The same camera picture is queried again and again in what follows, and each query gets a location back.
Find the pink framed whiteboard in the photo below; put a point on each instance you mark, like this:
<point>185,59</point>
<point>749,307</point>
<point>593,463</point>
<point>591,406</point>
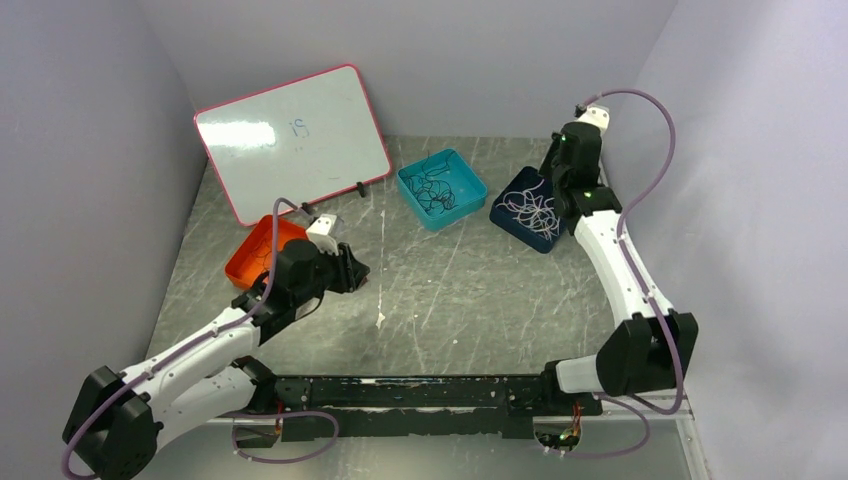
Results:
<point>306,140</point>

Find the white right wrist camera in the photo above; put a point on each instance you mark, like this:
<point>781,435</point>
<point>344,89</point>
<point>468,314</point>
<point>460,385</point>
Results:
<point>593,114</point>

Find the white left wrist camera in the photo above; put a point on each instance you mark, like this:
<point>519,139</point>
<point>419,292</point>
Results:
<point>322,233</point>

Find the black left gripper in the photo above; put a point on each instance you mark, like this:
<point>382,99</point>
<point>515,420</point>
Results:
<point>349,270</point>

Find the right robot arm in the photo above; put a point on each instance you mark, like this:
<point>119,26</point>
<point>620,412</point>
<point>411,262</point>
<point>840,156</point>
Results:
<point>652,342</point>

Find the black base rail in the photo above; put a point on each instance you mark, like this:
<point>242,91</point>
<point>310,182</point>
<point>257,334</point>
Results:
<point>360,406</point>

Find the dark blue square tray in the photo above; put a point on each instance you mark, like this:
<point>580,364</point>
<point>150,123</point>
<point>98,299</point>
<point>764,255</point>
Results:
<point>525,210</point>

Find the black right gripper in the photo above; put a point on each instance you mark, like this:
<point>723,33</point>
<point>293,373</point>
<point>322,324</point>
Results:
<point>545,168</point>

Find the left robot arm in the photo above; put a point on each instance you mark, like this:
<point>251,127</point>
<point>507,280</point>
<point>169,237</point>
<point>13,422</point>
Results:
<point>121,420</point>

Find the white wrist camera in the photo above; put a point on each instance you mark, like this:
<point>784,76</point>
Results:
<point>593,114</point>
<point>322,233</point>

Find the orange square tray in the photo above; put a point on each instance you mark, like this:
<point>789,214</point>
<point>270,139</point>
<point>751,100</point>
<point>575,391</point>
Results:
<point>253,257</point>

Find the teal square tray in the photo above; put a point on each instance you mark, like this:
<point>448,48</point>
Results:
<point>441,189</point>

